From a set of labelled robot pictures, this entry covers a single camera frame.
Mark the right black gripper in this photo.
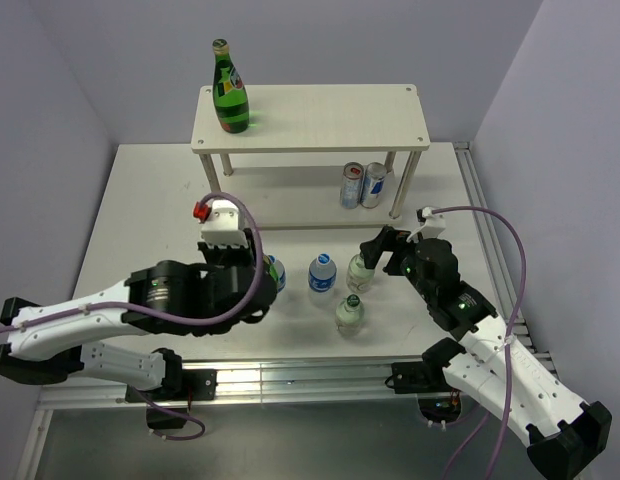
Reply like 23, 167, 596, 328
360, 225, 436, 301

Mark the green glass bottle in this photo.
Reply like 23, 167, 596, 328
212, 38, 250, 134
264, 257, 279, 290

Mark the green glass bottle front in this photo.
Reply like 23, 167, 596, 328
264, 257, 279, 290

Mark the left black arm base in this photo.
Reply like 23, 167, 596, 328
124, 369, 217, 442

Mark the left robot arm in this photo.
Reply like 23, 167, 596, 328
0, 232, 278, 400

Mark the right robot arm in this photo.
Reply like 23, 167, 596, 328
360, 226, 612, 479

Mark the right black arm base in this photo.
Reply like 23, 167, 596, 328
384, 361, 462, 423

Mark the white two-tier shelf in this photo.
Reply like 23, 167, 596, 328
191, 84, 431, 229

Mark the clear soda bottle rear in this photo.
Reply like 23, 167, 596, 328
346, 253, 375, 294

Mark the clear soda bottle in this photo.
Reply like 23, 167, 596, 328
346, 253, 375, 294
335, 294, 364, 336

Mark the silver blue energy drink can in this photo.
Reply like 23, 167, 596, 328
360, 162, 387, 209

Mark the right blue label water bottle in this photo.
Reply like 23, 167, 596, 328
308, 253, 337, 307

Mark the blue label water bottle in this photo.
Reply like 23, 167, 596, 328
268, 255, 286, 293
308, 253, 337, 307

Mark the left blue label water bottle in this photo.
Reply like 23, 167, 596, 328
268, 255, 286, 293

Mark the clear soda bottle front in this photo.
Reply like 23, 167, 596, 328
335, 294, 364, 336

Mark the light blue drink can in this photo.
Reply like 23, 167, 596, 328
340, 162, 364, 209

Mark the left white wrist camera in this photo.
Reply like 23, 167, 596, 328
193, 199, 248, 248

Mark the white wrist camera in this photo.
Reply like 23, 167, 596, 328
193, 199, 248, 248
407, 207, 446, 243

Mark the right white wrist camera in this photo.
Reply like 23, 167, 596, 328
407, 207, 446, 243

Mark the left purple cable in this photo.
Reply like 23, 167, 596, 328
0, 192, 265, 441

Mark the aluminium right rail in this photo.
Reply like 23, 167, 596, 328
453, 142, 557, 377

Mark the aluminium rail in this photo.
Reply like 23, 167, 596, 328
37, 355, 496, 409
453, 142, 557, 377

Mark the aluminium front rail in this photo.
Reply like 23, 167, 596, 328
37, 355, 496, 409

